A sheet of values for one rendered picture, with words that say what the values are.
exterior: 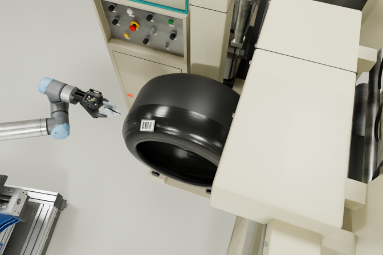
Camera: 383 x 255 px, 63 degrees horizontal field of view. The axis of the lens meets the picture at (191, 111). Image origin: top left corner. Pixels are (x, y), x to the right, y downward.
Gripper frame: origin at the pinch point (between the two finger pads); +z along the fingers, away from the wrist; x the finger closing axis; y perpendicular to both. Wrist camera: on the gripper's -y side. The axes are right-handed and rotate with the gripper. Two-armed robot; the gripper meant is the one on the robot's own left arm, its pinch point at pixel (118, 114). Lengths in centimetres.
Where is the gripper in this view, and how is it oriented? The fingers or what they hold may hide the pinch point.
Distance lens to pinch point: 139.5
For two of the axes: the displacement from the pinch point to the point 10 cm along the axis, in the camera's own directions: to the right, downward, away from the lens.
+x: 3.2, -8.1, 4.9
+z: 9.4, 3.4, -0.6
